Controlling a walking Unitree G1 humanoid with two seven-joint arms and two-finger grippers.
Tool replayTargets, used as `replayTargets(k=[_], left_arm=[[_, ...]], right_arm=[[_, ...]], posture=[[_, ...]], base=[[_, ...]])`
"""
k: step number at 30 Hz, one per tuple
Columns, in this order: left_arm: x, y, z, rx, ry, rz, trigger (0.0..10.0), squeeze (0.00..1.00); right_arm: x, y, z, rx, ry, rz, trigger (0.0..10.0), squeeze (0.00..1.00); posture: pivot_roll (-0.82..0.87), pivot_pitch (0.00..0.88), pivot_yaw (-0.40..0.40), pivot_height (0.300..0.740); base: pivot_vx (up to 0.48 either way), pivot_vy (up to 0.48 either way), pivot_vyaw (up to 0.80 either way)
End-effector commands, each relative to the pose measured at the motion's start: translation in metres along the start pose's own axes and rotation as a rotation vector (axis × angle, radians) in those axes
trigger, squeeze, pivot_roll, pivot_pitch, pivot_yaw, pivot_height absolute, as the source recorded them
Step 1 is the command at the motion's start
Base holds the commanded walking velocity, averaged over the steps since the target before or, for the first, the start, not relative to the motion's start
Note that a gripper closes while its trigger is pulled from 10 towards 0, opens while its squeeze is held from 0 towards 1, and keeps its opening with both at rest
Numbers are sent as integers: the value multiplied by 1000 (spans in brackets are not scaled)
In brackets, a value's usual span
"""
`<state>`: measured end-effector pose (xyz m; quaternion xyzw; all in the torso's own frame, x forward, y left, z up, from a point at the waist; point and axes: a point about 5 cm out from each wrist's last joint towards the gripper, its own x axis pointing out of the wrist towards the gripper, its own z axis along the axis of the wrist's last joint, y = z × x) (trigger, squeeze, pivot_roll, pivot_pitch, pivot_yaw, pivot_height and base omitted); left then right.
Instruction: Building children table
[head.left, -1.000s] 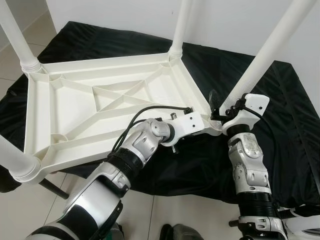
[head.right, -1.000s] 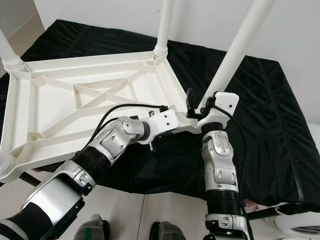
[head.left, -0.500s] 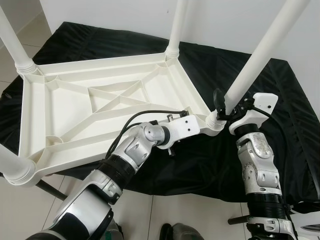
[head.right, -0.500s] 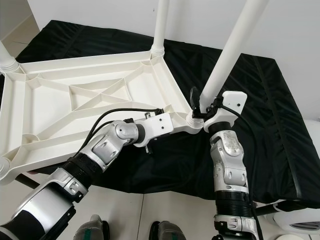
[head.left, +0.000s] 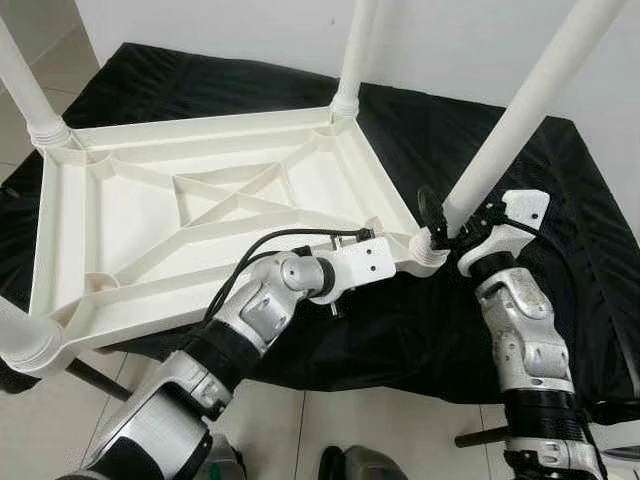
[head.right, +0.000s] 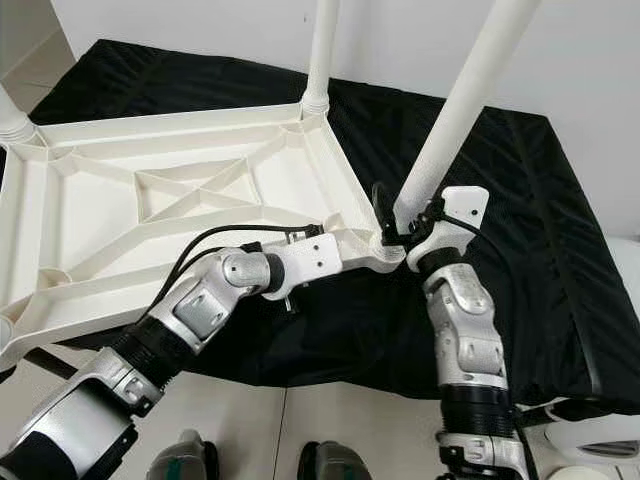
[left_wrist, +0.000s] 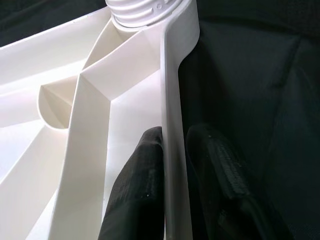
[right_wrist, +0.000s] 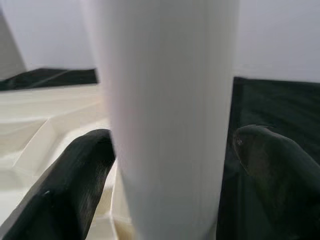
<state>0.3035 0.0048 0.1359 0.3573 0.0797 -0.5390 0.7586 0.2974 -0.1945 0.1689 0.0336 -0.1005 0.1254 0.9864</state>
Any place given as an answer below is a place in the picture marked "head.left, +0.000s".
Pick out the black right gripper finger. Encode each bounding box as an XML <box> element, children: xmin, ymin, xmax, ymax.
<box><xmin>414</xmin><ymin>184</ymin><xmax>449</xmax><ymax>242</ymax></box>

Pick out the white plastic children table top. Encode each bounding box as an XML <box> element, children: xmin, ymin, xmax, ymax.
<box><xmin>10</xmin><ymin>105</ymin><xmax>452</xmax><ymax>380</ymax></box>

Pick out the black cloth table cover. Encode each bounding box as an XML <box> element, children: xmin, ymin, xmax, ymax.
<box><xmin>0</xmin><ymin>42</ymin><xmax>640</xmax><ymax>402</ymax></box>

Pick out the grey left robot leg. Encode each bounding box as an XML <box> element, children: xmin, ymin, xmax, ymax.
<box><xmin>204</xmin><ymin>434</ymin><xmax>247</xmax><ymax>480</ymax></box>

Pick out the black metal table leg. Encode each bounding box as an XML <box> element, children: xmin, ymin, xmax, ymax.
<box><xmin>454</xmin><ymin>426</ymin><xmax>512</xmax><ymax>449</ymax></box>
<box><xmin>64</xmin><ymin>359</ymin><xmax>137</xmax><ymax>402</ymax></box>

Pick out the white dome-shaped appliance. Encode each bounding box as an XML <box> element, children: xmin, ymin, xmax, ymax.
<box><xmin>598</xmin><ymin>419</ymin><xmax>640</xmax><ymax>463</ymax></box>

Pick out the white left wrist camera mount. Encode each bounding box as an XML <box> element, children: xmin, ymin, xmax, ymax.
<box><xmin>319</xmin><ymin>234</ymin><xmax>397</xmax><ymax>297</ymax></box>

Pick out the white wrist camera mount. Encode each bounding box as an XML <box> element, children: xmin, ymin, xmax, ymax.
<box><xmin>457</xmin><ymin>187</ymin><xmax>552</xmax><ymax>277</ymax></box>
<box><xmin>319</xmin><ymin>234</ymin><xmax>397</xmax><ymax>297</ymax></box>

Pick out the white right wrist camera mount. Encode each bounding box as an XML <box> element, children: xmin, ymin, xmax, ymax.
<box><xmin>457</xmin><ymin>187</ymin><xmax>552</xmax><ymax>277</ymax></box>

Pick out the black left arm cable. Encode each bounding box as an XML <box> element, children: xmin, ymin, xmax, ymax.
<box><xmin>204</xmin><ymin>227</ymin><xmax>377</xmax><ymax>332</ymax></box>

